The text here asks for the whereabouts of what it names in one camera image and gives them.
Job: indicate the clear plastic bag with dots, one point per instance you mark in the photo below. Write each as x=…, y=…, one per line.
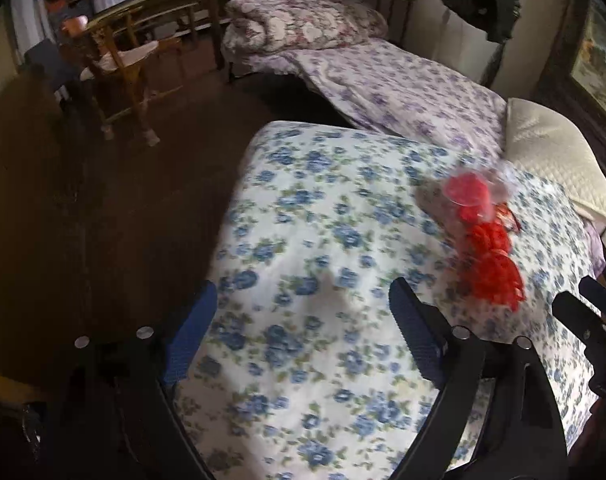
x=475, y=192

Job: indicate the blue floral bedsheet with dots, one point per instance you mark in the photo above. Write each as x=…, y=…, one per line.
x=308, y=210

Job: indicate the pink cup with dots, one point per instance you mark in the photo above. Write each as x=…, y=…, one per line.
x=75, y=25

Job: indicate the purple floral cloth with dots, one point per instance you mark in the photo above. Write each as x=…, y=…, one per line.
x=594, y=245

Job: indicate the purple floral bedsheet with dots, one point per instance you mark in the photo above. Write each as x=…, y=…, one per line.
x=408, y=90

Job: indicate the black metal bed frame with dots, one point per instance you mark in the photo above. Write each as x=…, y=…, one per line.
x=398, y=15

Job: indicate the folded pink floral quilt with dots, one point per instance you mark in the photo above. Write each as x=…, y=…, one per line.
x=303, y=20

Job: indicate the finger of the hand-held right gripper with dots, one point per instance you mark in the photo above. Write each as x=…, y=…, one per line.
x=603, y=297
x=583, y=322

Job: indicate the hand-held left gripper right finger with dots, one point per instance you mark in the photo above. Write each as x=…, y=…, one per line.
x=418, y=332

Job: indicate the wooden chair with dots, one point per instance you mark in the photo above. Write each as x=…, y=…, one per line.
x=128, y=57

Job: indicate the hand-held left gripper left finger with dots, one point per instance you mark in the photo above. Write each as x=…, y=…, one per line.
x=193, y=332

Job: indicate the white quilted pillow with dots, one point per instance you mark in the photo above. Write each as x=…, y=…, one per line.
x=548, y=150

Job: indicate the dark framed landscape painting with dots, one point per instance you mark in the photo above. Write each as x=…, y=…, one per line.
x=600, y=60

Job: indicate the dark blue chair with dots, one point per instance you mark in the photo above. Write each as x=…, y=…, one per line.
x=50, y=65

